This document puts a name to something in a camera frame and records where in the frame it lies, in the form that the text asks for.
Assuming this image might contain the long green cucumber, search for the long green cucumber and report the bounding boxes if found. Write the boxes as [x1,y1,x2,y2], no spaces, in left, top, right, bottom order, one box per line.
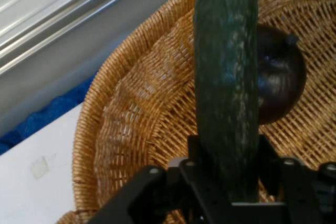
[193,0,260,204]

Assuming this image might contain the clear tape piece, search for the clear tape piece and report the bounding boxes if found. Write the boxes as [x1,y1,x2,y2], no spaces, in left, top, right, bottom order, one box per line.
[30,155,51,179]

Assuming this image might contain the woven wicker basket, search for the woven wicker basket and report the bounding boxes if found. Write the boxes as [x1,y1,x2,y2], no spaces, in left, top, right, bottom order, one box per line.
[56,0,336,224]

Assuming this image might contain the dark purple eggplant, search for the dark purple eggplant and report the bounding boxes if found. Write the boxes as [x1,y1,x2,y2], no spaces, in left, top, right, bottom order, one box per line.
[256,24,308,125]

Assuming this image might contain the grey aluminium frame rail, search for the grey aluminium frame rail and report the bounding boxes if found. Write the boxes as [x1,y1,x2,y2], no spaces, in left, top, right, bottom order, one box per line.
[0,0,198,137]

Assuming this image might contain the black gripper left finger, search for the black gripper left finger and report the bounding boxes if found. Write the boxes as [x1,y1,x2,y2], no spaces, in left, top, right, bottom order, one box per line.
[86,134,232,224]

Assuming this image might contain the blue cloth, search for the blue cloth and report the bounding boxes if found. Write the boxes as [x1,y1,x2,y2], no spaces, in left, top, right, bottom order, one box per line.
[0,73,98,156]

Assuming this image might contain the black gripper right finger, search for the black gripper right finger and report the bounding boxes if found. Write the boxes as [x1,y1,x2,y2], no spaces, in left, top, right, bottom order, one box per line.
[258,134,336,224]

